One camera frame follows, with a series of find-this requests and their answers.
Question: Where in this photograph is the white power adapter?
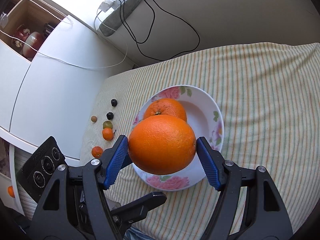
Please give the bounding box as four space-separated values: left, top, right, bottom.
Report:
99 0 120 12

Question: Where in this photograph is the small mandarin front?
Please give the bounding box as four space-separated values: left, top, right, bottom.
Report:
91 146 104 159

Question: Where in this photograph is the large smooth orange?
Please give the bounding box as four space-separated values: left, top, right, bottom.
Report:
129 115 196 175

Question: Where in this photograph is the dark plum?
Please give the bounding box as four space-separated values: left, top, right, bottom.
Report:
106 112 114 120
111 99 118 107

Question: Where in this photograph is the black cable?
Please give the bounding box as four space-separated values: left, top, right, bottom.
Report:
119 0 201 62

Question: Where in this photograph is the large rough orange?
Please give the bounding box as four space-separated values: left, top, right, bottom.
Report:
143 98 187 122

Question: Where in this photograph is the small mandarin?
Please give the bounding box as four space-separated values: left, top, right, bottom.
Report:
91 146 104 159
102 127 114 141

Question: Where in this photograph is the white cable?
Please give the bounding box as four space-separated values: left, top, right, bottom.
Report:
0 0 129 70

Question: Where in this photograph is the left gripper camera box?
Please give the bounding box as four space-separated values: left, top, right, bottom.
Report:
17 136 67 203

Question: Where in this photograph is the red ceramic vase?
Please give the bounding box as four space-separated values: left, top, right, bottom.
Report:
11 24 44 60

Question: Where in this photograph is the striped tablecloth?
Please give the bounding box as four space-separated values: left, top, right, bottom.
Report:
91 43 319 239

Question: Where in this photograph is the green kiwi fruit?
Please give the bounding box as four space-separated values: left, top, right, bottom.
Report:
103 121 113 129

